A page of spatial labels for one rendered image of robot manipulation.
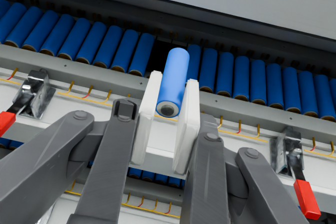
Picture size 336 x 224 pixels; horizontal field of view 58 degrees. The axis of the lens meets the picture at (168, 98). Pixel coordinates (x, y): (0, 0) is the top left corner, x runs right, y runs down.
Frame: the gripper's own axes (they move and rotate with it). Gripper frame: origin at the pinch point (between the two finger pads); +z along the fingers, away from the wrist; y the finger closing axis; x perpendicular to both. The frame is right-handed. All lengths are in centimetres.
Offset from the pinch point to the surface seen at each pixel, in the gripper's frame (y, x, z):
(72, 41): -12.0, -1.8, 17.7
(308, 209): 12.8, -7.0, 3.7
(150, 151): -0.4, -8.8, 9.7
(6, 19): -20.3, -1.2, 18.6
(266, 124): 11.0, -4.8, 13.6
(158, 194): 2.1, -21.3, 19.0
